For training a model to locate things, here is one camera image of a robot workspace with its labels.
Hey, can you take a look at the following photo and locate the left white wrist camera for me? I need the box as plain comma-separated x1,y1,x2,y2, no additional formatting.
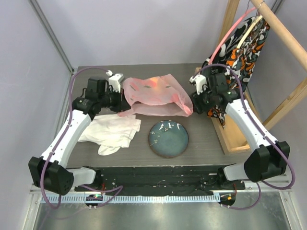
106,70,124,92

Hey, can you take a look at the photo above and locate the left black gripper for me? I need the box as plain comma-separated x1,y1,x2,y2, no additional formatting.
98,87,131,113

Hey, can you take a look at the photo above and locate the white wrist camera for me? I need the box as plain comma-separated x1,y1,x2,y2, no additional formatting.
106,70,124,92
189,74,208,95

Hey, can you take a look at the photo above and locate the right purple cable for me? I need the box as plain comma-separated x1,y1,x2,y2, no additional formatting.
191,63,296,210

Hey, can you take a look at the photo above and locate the orange fake fruit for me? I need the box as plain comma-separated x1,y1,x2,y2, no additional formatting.
147,76,163,92

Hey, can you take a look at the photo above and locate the patterned orange black garment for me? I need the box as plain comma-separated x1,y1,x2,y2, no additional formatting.
201,16,270,128

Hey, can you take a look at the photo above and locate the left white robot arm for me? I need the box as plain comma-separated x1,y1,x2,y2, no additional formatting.
28,73,130,196

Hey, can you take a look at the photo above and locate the aluminium rail frame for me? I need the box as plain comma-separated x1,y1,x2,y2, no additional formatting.
23,67,300,230

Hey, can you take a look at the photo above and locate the white cloth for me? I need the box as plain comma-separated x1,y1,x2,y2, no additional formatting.
78,114,141,156

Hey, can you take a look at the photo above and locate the cream clothes hanger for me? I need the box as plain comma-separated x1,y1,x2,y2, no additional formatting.
236,16,264,49

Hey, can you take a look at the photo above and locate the wooden clothes rack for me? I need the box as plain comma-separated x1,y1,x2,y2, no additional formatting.
194,0,307,154

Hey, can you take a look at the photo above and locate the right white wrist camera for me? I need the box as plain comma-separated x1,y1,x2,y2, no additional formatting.
189,74,208,95

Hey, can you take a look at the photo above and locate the blue ceramic plate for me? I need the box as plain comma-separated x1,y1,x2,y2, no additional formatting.
148,120,189,158

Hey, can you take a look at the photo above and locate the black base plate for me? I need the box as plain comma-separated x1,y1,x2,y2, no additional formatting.
89,165,246,196

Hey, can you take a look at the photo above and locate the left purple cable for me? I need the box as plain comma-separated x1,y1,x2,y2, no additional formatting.
39,67,123,216

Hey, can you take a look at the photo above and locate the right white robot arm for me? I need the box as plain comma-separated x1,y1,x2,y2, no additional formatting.
189,74,290,189

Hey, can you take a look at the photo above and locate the purple cable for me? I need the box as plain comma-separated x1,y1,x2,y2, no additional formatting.
39,67,123,216
191,63,296,210

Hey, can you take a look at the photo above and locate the pink clothes hanger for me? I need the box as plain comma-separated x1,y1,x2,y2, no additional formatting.
209,5,256,65

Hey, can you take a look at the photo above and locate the pink plastic bag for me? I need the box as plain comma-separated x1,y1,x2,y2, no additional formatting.
118,74,193,117

